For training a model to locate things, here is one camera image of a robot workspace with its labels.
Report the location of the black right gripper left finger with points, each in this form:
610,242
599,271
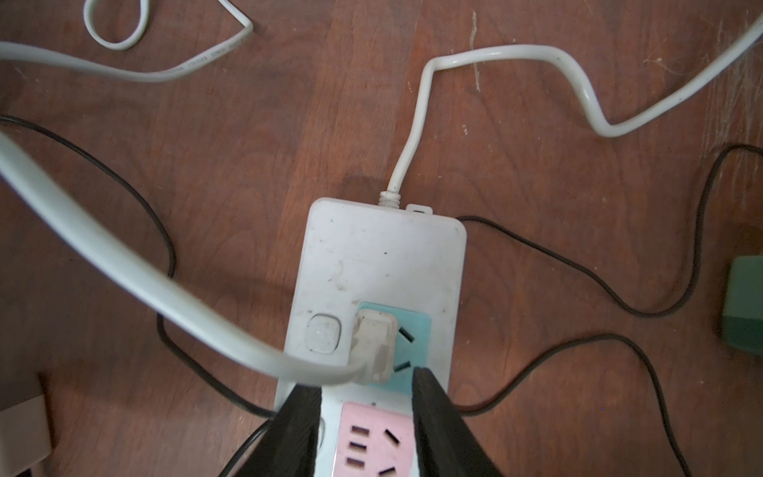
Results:
290,445

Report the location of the green usb charger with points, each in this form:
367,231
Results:
741,318

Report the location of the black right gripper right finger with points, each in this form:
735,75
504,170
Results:
445,446

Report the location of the white power strip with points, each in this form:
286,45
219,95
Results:
360,260

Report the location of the pink usb charger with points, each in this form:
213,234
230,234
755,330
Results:
25,437

